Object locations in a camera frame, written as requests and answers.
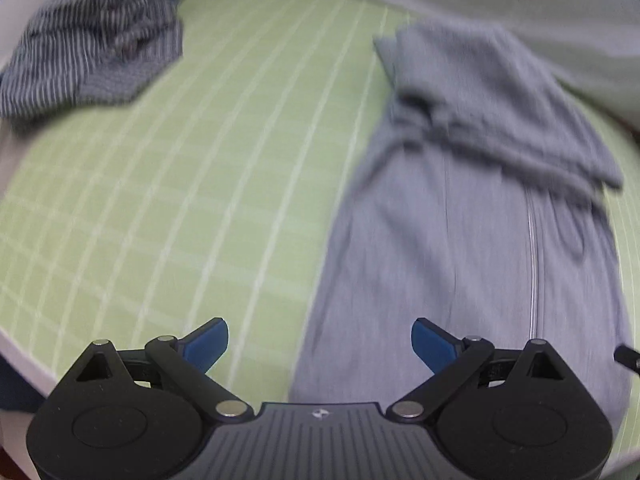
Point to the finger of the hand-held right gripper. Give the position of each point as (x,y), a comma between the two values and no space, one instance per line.
(627,355)

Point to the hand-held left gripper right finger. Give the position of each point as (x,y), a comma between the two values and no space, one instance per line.
(432,345)

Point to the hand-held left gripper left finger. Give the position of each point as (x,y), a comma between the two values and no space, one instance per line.
(207,345)

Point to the grey zip hoodie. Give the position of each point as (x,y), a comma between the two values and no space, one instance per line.
(425,240)

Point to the dark blue cloth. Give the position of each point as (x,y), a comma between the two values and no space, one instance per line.
(17,385)

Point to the dark striped garment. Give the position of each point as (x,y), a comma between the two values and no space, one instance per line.
(80,50)

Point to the white carrot-print blanket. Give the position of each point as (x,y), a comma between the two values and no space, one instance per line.
(575,30)

